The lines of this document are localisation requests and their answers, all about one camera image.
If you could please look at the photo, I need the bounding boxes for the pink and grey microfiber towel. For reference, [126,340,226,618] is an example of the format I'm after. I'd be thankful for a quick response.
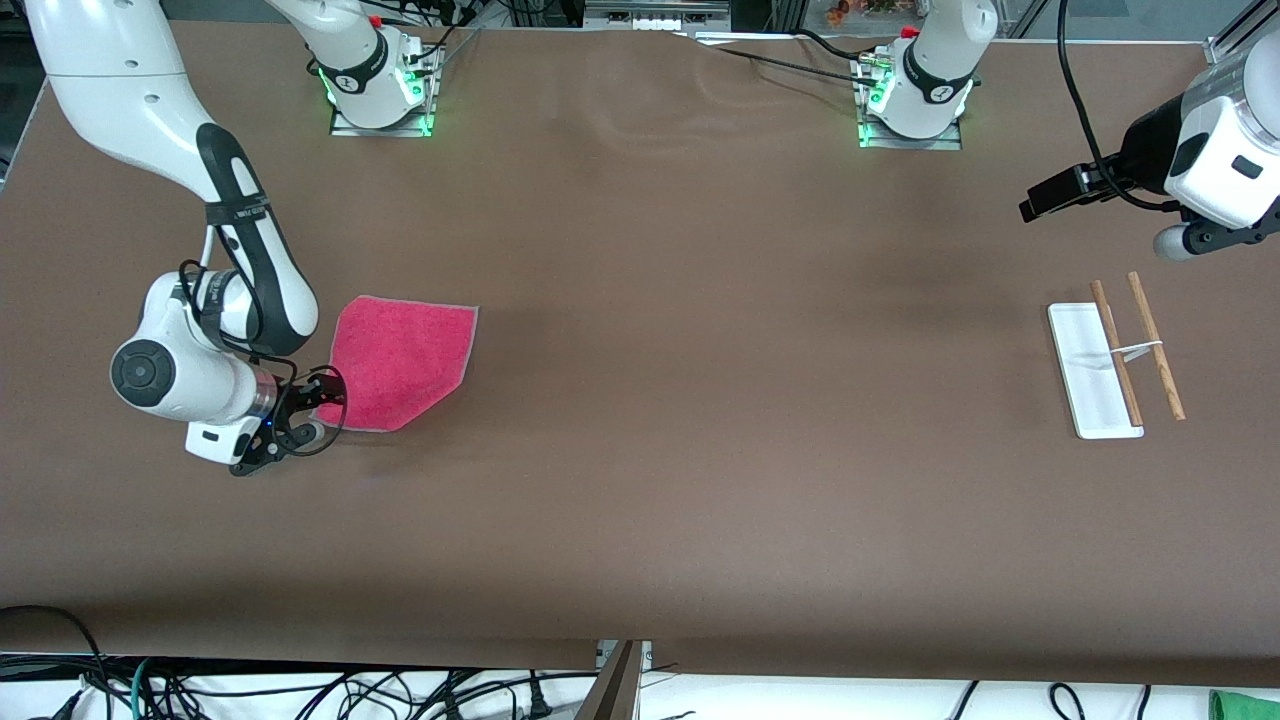
[315,295,479,433]

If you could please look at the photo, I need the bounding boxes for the white rack base tray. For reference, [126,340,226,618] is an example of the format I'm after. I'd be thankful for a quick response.
[1047,302,1145,440]

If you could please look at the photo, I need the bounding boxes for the orange clutter items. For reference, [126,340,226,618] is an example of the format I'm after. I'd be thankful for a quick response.
[825,0,901,26]

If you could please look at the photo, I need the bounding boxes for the white power strip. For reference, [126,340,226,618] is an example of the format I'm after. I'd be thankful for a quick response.
[585,0,731,33]

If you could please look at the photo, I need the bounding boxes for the green cloth item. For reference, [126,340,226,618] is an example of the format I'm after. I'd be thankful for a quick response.
[1208,690,1280,720]

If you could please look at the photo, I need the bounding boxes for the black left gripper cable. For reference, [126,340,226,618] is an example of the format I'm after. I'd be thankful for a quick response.
[1057,0,1186,211]

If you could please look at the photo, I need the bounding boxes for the aluminium frame profile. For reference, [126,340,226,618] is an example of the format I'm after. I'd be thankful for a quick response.
[1205,0,1280,67]

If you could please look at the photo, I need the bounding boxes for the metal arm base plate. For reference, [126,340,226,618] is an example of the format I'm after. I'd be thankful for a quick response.
[328,40,441,139]
[857,55,964,151]

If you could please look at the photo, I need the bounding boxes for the black looped floor cable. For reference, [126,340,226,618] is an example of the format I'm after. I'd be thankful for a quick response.
[0,605,111,720]

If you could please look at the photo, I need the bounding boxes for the black cable lying on table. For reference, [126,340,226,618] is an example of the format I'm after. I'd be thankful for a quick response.
[680,28,881,89]

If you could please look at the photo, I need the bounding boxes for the black cables at arm base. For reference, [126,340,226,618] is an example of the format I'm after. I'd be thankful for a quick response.
[385,0,481,63]

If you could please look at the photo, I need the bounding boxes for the grey table frame beam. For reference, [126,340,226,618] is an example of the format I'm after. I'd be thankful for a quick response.
[578,640,653,720]

